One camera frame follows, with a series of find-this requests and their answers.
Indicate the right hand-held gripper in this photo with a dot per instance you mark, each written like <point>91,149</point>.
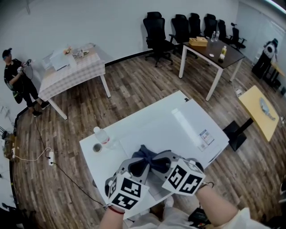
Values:
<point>185,179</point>

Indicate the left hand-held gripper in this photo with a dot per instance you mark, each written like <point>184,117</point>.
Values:
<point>127,192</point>

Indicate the dark grey wiping cloth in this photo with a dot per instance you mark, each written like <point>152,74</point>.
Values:
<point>146,153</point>

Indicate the person's left forearm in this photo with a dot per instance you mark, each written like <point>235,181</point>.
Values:
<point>111,220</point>

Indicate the person's right forearm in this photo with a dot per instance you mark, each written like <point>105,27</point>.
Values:
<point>214,205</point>

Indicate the person's white shoe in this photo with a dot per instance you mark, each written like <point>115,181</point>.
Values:
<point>169,201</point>

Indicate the clear water bottle red label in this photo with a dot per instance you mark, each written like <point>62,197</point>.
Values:
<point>103,136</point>

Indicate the small tape roll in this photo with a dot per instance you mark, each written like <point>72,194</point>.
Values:
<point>94,148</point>

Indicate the white power strip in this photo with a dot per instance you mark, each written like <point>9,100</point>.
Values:
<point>238,92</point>
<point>51,158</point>

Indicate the person in white shirt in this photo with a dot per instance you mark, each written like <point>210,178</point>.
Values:
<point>245,220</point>

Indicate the yellow table black base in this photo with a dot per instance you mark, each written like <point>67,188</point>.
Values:
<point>252,105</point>

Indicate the checkered cloth covered table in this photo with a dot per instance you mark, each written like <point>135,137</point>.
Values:
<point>73,76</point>

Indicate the grey blue elongated object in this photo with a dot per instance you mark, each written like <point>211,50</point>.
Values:
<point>264,107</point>

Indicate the small dark jar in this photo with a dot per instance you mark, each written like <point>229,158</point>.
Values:
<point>221,59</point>

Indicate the dark brown table white legs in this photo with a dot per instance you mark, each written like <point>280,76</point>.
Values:
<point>232,57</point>

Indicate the cardboard box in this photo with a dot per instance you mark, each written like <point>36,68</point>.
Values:
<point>198,42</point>
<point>10,147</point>

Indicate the clear plastic food tray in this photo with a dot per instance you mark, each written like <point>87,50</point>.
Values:
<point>85,52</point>

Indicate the yellow drink bottle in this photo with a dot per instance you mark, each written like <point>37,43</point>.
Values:
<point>224,51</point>

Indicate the row of black office chairs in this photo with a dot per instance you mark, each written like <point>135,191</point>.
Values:
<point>156,33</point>

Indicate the white box appliance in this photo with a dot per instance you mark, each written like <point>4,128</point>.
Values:
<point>62,60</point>

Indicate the clear plastic bottle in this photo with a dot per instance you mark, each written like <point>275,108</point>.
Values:
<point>217,36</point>
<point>213,37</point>

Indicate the small flower bouquet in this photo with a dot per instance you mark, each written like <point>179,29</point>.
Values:
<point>67,51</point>

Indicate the black swivel desk chair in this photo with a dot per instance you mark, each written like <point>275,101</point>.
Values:
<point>9,210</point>

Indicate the black router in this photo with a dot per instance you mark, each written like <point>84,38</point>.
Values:
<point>2,132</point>

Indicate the white black standing robot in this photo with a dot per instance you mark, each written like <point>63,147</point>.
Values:
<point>270,49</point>

